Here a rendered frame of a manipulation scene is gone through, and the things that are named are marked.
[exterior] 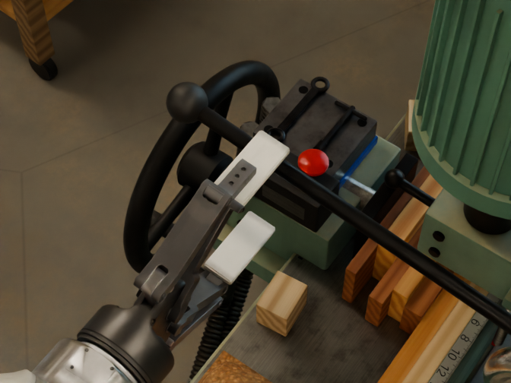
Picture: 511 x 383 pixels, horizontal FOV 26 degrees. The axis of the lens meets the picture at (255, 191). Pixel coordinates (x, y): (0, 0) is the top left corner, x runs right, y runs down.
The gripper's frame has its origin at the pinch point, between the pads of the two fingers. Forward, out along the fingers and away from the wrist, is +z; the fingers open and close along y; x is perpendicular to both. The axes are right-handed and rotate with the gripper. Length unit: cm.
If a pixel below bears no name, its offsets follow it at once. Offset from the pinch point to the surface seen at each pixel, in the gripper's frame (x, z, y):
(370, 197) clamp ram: -5.4, 13.2, -13.7
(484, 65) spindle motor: -12.5, 5.6, 23.4
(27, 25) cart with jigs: 87, 52, -99
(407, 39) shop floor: 28, 110, -114
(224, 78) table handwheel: 16.2, 17.7, -16.9
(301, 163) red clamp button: 1.0, 9.0, -8.0
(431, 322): -17.4, 6.0, -14.8
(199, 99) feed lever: 7.0, 0.2, 7.6
